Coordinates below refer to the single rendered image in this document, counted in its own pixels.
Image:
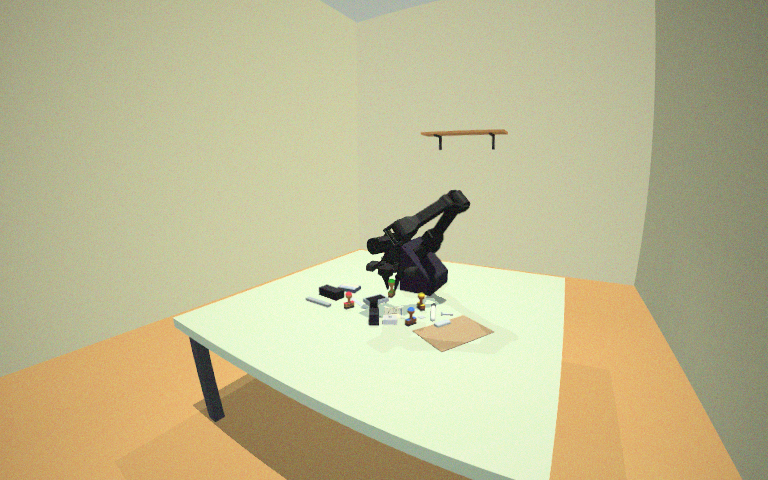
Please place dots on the brown clipboard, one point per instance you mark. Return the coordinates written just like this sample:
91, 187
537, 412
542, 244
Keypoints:
448, 334

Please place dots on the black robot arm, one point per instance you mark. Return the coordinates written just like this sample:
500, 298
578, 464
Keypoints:
451, 204

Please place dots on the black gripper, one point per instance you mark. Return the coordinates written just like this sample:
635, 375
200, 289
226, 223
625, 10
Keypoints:
408, 271

